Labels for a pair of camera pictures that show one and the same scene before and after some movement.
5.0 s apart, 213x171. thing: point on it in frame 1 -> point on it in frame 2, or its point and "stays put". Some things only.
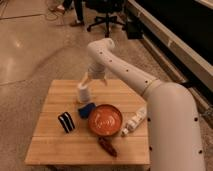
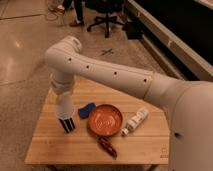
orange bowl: x=105 y=120 stays put
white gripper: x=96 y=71 -> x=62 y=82
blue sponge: x=85 y=111 stays put
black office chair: x=111 y=8 stays put
